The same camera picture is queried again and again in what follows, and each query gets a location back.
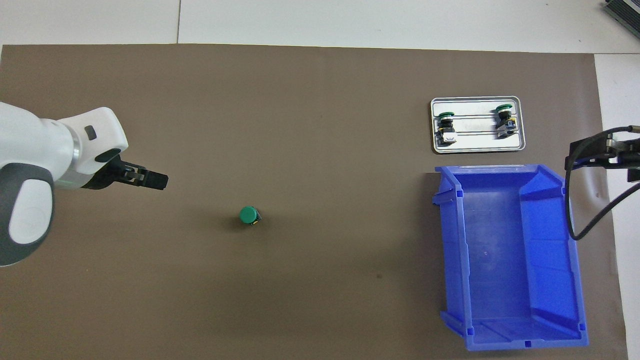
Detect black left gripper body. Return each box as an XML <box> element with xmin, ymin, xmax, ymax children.
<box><xmin>82</xmin><ymin>149</ymin><xmax>126</xmax><ymax>191</ymax></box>

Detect grey metal tray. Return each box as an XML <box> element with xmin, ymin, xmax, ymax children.
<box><xmin>430</xmin><ymin>96</ymin><xmax>527</xmax><ymax>154</ymax></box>

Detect blue plastic storage bin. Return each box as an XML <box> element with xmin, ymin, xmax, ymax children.
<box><xmin>432</xmin><ymin>164</ymin><xmax>590</xmax><ymax>352</ymax></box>

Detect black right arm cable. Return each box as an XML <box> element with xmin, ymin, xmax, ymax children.
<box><xmin>565</xmin><ymin>125</ymin><xmax>640</xmax><ymax>242</ymax></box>

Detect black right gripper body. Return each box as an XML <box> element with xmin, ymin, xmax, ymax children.
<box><xmin>605</xmin><ymin>138</ymin><xmax>640</xmax><ymax>170</ymax></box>

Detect brown table mat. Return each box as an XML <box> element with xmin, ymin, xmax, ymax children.
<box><xmin>0</xmin><ymin>44</ymin><xmax>630</xmax><ymax>360</ymax></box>

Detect green push button switch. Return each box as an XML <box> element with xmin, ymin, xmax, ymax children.
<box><xmin>494</xmin><ymin>103</ymin><xmax>517</xmax><ymax>139</ymax></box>
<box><xmin>434</xmin><ymin>111</ymin><xmax>460</xmax><ymax>147</ymax></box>
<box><xmin>238</xmin><ymin>205</ymin><xmax>264</xmax><ymax>228</ymax></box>

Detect grey ribbed metal device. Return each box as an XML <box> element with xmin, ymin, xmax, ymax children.
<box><xmin>602</xmin><ymin>0</ymin><xmax>640</xmax><ymax>40</ymax></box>

